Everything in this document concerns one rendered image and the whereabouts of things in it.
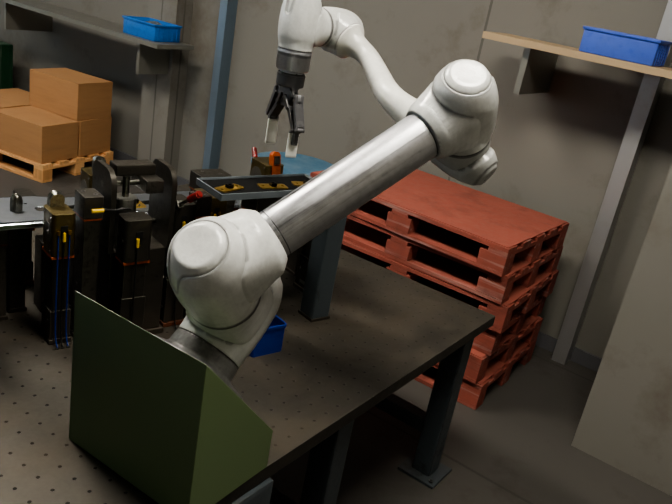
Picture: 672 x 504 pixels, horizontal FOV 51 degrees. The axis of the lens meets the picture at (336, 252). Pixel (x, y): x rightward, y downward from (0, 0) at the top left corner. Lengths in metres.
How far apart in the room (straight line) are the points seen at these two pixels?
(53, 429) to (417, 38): 3.19
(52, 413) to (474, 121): 1.14
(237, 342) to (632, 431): 2.18
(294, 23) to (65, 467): 1.16
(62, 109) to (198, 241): 4.53
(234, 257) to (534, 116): 2.91
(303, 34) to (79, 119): 3.93
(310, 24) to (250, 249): 0.77
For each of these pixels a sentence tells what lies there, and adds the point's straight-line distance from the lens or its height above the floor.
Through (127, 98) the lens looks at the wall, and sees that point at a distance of 6.06.
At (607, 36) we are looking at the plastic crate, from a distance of 3.45.
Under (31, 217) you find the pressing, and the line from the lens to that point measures 2.07.
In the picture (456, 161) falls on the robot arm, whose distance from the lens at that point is 1.58.
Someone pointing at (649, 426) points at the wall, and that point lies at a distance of 3.28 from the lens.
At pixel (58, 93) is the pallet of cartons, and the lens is 5.77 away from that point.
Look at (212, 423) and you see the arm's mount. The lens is 1.40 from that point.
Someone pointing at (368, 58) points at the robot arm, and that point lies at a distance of 1.90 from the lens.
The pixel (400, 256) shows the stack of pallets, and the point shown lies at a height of 0.56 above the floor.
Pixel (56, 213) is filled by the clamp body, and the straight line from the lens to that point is 1.91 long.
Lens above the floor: 1.74
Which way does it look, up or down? 21 degrees down
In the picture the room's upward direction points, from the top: 11 degrees clockwise
